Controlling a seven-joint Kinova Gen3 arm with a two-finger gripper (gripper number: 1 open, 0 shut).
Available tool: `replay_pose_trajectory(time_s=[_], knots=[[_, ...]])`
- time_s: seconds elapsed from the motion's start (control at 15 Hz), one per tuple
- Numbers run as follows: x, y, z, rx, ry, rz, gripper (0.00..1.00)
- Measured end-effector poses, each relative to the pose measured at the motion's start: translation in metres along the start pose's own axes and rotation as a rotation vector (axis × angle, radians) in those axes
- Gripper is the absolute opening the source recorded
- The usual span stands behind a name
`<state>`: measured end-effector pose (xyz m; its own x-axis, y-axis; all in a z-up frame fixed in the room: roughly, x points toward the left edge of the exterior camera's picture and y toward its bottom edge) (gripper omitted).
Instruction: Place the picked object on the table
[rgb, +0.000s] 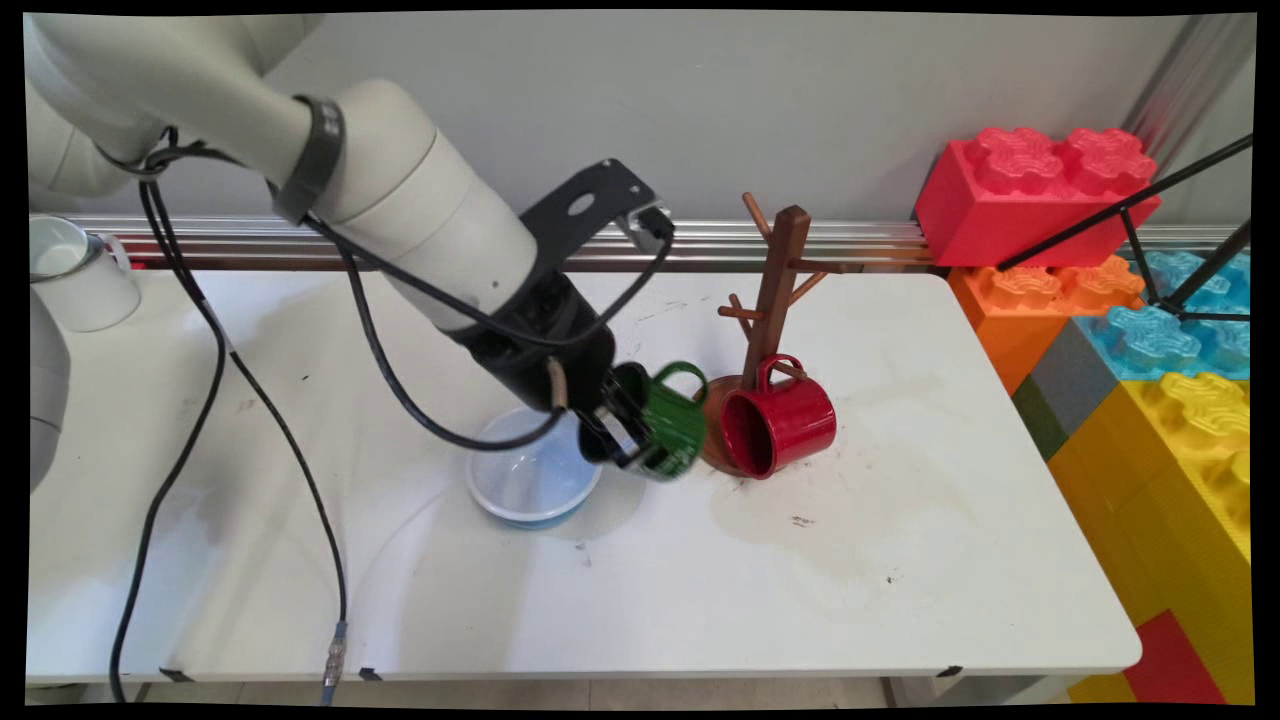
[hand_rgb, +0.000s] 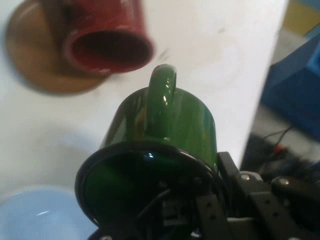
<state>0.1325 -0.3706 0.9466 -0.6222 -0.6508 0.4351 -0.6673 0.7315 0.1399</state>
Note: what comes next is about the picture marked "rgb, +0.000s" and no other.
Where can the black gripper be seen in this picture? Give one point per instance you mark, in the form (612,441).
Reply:
(545,350)

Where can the green enamel mug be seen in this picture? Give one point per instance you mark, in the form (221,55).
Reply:
(675,425)

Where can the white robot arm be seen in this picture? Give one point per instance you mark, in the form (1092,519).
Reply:
(200,90)

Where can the clear plastic bowl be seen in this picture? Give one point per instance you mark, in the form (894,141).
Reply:
(530,485)

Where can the red enamel mug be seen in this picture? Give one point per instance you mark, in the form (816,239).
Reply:
(790,420)

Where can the brown wooden mug tree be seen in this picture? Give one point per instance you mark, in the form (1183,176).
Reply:
(775,290)

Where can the big orange toy block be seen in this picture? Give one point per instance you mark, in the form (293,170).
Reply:
(1010,305)

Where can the big dark green toy block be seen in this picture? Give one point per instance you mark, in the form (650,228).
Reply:
(1040,420)

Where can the big red toy block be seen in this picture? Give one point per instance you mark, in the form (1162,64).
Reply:
(1020,205)

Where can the big light blue toy block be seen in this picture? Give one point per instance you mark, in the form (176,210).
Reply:
(1150,340)

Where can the black tripod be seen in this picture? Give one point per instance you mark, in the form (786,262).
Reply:
(1135,220)

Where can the big yellow toy block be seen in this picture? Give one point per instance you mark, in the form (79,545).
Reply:
(1170,500)

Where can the white mug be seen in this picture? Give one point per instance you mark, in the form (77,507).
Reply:
(80,285)

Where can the small red toy block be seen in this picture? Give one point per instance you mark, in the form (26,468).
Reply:
(1175,660)

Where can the upright aluminium profile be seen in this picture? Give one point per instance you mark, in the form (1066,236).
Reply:
(1190,80)

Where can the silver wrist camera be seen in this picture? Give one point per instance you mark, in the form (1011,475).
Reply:
(648,225)

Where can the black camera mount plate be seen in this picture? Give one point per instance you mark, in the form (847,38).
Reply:
(580,205)

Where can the horizontal aluminium rail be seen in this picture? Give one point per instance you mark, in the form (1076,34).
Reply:
(850,240)

